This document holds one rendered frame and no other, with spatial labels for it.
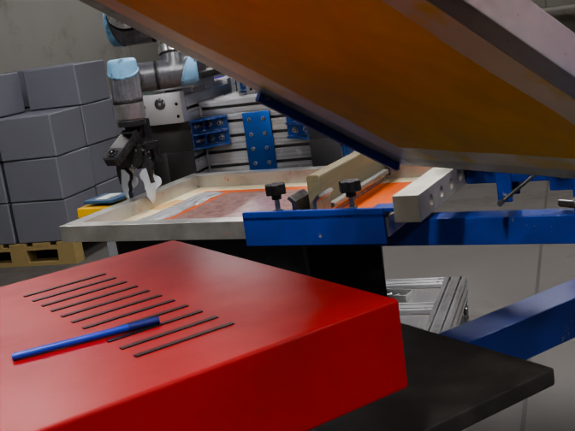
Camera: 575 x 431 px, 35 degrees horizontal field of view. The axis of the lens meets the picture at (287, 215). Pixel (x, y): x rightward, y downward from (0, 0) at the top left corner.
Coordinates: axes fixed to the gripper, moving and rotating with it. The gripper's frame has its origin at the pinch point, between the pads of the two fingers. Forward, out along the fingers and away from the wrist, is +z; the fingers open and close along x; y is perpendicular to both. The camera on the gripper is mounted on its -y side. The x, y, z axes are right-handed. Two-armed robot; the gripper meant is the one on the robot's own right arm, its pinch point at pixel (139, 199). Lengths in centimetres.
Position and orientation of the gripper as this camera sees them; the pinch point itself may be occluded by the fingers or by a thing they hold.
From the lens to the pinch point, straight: 231.9
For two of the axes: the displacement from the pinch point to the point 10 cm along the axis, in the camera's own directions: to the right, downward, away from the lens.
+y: 4.3, -2.5, 8.7
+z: 1.3, 9.7, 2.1
